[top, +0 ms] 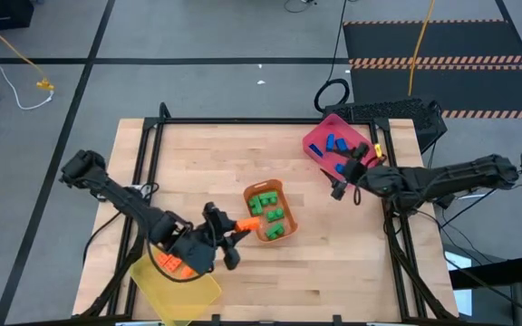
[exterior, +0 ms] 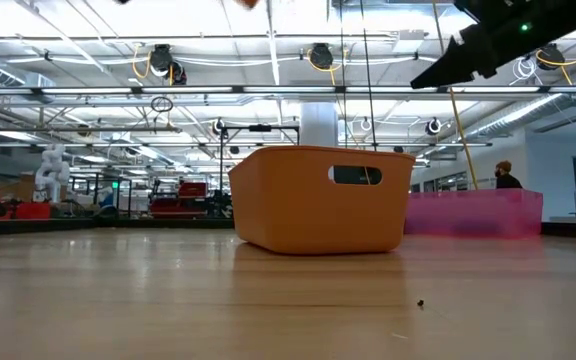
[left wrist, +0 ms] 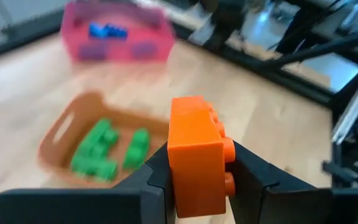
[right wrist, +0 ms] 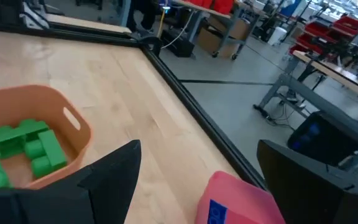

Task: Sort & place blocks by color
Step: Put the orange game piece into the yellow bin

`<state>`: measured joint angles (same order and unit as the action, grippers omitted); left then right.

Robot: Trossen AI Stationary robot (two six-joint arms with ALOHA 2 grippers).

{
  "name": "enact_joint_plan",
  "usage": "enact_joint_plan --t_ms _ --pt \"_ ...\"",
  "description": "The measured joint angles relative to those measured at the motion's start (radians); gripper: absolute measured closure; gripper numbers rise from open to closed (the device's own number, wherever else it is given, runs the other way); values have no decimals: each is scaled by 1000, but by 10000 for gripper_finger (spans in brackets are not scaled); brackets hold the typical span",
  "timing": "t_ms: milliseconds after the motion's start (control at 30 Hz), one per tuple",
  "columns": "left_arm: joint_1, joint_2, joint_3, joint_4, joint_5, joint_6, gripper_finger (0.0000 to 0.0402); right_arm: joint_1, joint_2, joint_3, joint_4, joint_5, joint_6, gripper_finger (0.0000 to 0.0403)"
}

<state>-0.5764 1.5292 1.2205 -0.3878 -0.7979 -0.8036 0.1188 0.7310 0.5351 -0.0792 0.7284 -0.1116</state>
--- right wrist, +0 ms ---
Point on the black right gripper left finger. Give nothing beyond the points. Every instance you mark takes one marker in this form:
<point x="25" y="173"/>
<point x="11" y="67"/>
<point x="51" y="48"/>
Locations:
<point x="89" y="196"/>

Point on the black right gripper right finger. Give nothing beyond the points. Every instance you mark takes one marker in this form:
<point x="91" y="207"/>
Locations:
<point x="306" y="193"/>

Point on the blue toy block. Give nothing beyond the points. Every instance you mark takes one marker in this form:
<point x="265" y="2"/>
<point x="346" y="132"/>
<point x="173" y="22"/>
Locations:
<point x="217" y="213"/>

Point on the orange plastic bin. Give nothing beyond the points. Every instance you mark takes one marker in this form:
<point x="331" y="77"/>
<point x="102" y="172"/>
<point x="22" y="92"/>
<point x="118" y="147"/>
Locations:
<point x="42" y="99"/>

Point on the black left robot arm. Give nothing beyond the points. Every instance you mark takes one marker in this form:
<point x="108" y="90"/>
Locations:
<point x="8" y="12"/>

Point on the black computer case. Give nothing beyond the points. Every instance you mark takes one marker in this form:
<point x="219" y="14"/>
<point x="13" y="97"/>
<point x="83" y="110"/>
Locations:
<point x="322" y="146"/>

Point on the pink translucent plastic bin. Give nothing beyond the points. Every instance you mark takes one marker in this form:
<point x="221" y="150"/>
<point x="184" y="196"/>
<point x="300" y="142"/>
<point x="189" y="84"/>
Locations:
<point x="244" y="196"/>

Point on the wooden workbench grey legs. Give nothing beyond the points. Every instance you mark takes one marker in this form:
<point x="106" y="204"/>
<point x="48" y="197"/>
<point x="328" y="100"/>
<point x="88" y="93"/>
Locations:
<point x="337" y="72"/>

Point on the red storage bin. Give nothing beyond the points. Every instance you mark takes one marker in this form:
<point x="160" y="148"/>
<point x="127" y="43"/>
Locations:
<point x="350" y="25"/>
<point x="222" y="5"/>
<point x="306" y="45"/>
<point x="197" y="2"/>
<point x="317" y="29"/>

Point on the white waste bin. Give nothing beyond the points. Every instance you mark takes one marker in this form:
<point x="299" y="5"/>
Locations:
<point x="277" y="35"/>

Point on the black equipment case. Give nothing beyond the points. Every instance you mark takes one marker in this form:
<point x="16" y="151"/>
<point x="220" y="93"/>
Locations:
<point x="177" y="45"/>

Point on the brown cardboard box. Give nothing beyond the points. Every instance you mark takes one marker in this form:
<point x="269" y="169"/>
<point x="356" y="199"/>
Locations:
<point x="210" y="40"/>

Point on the grey rolling workbench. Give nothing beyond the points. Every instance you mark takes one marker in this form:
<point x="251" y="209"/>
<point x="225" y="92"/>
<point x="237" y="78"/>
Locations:
<point x="210" y="10"/>

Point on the black aluminium table frame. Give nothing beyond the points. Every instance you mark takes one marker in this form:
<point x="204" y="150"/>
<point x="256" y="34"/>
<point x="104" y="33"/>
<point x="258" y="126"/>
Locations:
<point x="207" y="124"/>

